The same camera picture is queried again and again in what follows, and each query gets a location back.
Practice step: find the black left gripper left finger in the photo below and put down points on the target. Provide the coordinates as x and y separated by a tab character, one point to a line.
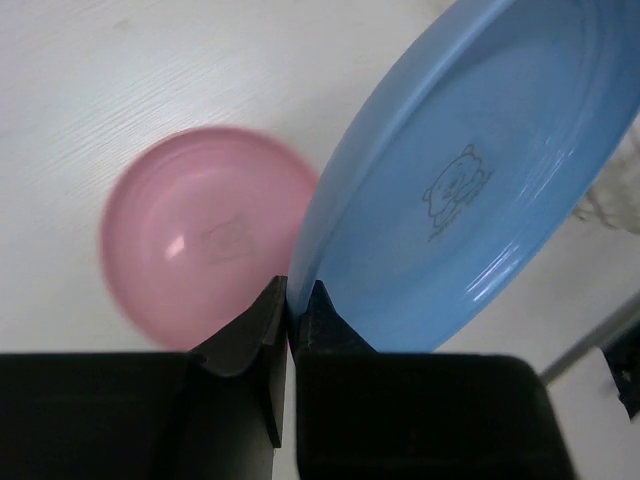
214	412

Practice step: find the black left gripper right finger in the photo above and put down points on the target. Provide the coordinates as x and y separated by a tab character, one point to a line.
361	414

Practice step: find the pink plastic plate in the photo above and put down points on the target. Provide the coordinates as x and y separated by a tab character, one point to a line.
197	226

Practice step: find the blue plastic plate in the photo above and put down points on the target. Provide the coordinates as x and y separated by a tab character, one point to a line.
466	158

